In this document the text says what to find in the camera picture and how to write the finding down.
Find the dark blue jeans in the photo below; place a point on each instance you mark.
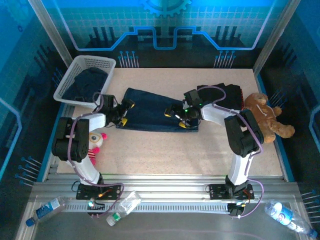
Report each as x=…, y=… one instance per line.
x=150, y=112

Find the black skirt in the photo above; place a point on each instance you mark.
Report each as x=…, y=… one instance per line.
x=232, y=96

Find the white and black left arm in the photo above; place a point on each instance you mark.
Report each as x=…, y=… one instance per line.
x=85, y=170

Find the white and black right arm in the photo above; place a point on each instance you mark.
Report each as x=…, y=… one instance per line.
x=240, y=167

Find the pink striped plush doll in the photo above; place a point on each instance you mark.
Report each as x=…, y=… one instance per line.
x=96, y=140

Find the white plastic laundry basket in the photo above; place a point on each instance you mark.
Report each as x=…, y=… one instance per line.
x=87, y=61

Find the brown teddy bear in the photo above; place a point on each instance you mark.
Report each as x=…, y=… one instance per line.
x=268, y=117

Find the clear bottle with green cap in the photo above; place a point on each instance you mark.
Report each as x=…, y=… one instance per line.
x=125, y=206

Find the black control box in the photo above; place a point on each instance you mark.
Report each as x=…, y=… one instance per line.
x=96, y=208
x=236, y=210

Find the plastic bottle with blue cap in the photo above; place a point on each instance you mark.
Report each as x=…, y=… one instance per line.
x=46, y=210

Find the large bottle with blue label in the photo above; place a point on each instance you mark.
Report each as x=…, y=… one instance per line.
x=282, y=213

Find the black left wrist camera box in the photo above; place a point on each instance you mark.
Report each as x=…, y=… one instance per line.
x=108, y=102

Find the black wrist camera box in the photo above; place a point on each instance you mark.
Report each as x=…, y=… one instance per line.
x=108, y=102
x=193, y=97

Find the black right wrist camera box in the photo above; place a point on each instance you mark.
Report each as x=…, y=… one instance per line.
x=193, y=97

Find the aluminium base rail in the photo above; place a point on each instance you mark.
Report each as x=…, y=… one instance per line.
x=165, y=186

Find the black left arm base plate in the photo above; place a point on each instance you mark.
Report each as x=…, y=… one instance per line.
x=113, y=191

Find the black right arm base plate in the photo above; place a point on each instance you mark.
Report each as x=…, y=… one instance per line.
x=216, y=191

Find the aluminium frame post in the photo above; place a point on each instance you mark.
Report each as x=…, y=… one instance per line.
x=52, y=32
x=272, y=35

